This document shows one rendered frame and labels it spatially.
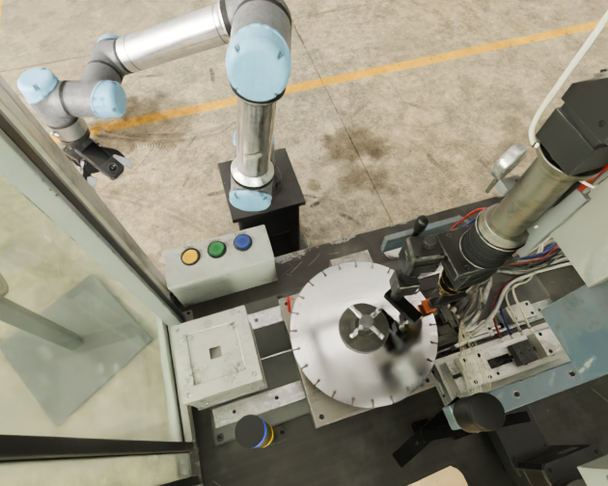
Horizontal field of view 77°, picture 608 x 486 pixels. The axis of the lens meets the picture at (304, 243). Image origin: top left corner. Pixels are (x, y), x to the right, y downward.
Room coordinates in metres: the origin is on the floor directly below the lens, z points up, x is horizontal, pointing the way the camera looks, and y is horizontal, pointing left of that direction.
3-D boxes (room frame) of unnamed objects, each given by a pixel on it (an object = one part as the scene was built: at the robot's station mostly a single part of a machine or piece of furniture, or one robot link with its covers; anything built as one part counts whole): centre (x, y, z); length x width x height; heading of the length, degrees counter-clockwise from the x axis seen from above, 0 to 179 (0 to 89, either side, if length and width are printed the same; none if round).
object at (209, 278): (0.44, 0.22, 0.82); 0.28 x 0.11 x 0.15; 108
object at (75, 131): (0.66, 0.56, 1.13); 0.08 x 0.08 x 0.05
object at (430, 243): (0.28, -0.20, 1.17); 0.06 x 0.05 x 0.20; 99
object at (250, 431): (0.02, 0.08, 1.14); 0.05 x 0.04 x 0.03; 18
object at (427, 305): (0.30, -0.32, 0.95); 0.10 x 0.03 x 0.07; 108
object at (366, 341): (0.24, -0.14, 0.96); 0.11 x 0.11 x 0.03
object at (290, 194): (0.80, 0.15, 0.37); 0.40 x 0.40 x 0.75; 18
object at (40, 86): (0.66, 0.56, 1.21); 0.09 x 0.08 x 0.11; 90
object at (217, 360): (0.19, 0.20, 0.82); 0.18 x 0.18 x 0.15; 18
